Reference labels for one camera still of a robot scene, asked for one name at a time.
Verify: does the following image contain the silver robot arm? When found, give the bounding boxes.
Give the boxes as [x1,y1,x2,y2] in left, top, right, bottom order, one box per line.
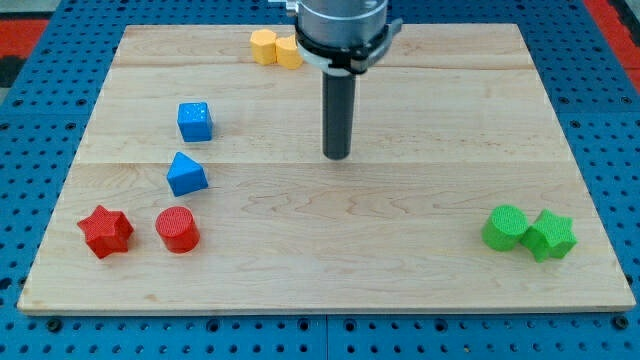
[276,0,403,77]

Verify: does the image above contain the light wooden board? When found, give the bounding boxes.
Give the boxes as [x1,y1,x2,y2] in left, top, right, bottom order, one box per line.
[18,24,636,316]

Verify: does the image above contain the black cylindrical end effector rod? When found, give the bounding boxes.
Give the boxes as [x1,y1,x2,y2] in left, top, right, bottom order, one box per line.
[322,73,356,160]

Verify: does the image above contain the yellow rounded block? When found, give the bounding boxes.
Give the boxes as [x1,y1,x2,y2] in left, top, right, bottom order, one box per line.
[275,35,304,70]

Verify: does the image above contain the blue triangle block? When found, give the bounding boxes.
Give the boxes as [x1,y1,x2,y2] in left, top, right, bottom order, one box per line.
[166,152,208,197]

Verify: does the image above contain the blue cube block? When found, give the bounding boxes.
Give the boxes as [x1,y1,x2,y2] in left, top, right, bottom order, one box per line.
[177,102,213,142]

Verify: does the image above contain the yellow hexagon block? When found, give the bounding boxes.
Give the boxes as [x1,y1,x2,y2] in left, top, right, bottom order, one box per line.
[250,29,277,65]

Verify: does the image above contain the red cylinder block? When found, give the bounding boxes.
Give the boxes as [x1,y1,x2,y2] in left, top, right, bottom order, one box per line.
[155,206,200,253]

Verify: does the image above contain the green cylinder block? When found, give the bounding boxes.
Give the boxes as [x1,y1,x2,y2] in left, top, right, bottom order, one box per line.
[481,204,529,252]

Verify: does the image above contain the red star block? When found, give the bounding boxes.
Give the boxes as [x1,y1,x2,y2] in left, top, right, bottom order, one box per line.
[77,205,134,259]

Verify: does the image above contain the green star block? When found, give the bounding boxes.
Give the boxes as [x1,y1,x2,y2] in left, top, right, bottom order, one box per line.
[520,209,578,263]

